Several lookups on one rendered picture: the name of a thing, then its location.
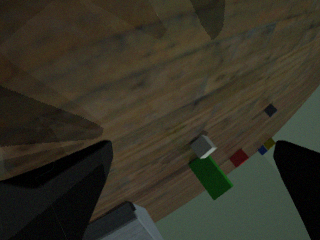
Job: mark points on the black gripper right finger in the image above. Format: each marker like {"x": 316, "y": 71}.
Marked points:
{"x": 299, "y": 168}

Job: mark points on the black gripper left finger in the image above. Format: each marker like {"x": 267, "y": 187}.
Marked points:
{"x": 56, "y": 201}

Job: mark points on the green block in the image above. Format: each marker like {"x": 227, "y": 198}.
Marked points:
{"x": 217, "y": 183}
{"x": 203, "y": 167}

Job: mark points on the red block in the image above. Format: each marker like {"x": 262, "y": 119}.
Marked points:
{"x": 239, "y": 158}

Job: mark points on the blue block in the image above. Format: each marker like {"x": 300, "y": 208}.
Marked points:
{"x": 262, "y": 149}

